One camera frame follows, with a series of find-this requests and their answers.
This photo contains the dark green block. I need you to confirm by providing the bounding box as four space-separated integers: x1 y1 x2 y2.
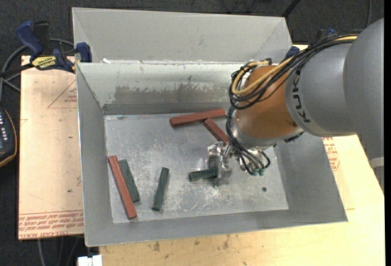
118 159 141 204
152 167 170 212
188 168 219 183

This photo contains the red-brown flat block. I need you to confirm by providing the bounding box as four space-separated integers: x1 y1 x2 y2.
169 108 227 128
203 117 230 146
108 155 138 220

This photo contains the grey metal bin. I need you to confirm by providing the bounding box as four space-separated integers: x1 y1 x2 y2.
71 7 348 248

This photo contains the brown cardboard board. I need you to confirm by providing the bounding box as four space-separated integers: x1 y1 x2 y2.
18 55 85 241

